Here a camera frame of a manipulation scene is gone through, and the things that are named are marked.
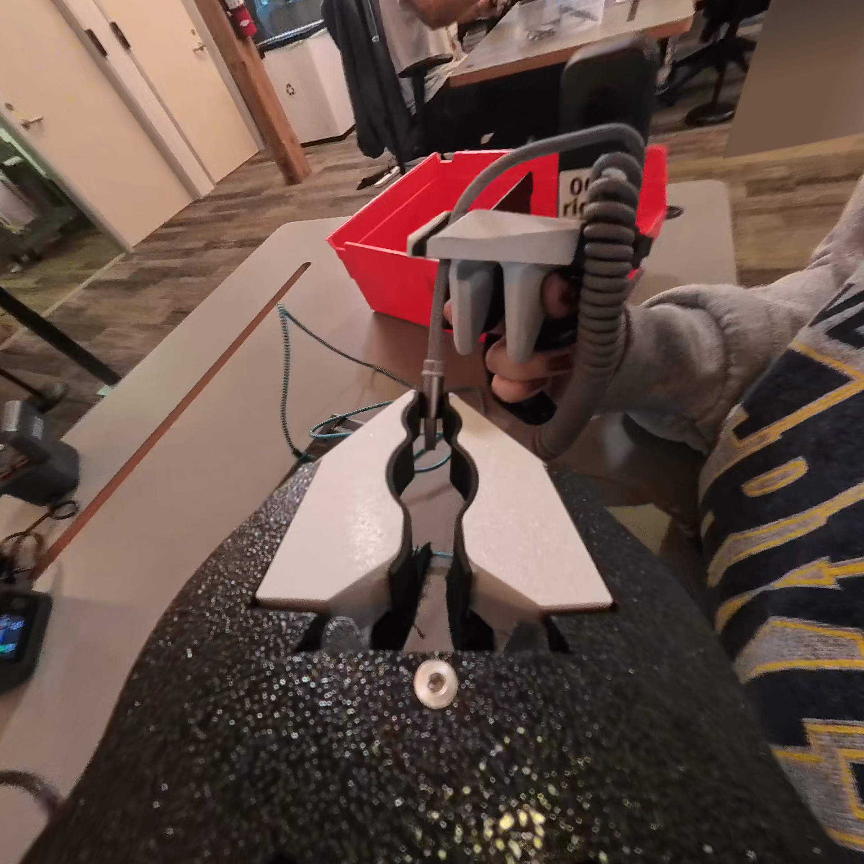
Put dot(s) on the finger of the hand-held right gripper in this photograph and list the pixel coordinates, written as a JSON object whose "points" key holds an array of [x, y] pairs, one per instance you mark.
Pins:
{"points": [[472, 304], [513, 246]]}

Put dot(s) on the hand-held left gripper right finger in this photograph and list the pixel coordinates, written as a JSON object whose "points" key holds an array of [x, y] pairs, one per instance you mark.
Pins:
{"points": [[533, 533]]}

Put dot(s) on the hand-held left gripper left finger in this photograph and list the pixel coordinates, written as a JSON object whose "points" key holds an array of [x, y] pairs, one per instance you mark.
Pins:
{"points": [[337, 526]]}

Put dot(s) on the red plastic bin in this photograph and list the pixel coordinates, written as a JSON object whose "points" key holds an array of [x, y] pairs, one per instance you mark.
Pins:
{"points": [[391, 270]]}

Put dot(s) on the person's right forearm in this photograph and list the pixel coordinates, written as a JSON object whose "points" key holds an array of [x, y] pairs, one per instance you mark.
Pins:
{"points": [[695, 351]]}

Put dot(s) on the person's right hand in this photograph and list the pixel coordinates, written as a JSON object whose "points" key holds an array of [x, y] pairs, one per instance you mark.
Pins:
{"points": [[526, 378]]}

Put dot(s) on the grey office table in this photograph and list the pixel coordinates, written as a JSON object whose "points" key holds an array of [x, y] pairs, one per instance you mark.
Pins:
{"points": [[540, 47]]}

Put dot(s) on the black office chair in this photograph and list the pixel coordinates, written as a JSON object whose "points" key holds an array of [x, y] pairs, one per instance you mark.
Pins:
{"points": [[428, 65]]}

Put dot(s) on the dark jacket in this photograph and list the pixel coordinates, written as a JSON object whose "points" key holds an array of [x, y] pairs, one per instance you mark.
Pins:
{"points": [[368, 81]]}

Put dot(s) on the white recycling bin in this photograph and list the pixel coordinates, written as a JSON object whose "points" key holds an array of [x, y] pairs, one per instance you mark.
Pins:
{"points": [[310, 88]]}

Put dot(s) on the person's printed grey sweatshirt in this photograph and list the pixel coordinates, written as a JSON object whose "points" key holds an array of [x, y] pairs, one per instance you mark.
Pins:
{"points": [[796, 540]]}

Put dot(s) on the black charger block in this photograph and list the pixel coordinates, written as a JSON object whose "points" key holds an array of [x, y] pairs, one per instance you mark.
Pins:
{"points": [[40, 466]]}

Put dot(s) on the black legged table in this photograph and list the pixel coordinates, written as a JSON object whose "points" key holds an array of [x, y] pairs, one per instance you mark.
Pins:
{"points": [[61, 347]]}

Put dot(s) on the black power station with display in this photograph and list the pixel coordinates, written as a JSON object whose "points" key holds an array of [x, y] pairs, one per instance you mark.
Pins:
{"points": [[20, 641]]}

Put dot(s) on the red fire extinguisher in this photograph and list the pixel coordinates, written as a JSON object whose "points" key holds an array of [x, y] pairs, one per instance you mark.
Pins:
{"points": [[244, 19]]}

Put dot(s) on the white door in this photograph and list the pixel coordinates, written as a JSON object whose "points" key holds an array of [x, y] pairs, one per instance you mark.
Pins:
{"points": [[81, 135], [182, 88]]}

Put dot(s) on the wooden support post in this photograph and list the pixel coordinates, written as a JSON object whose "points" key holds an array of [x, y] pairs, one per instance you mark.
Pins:
{"points": [[263, 94]]}

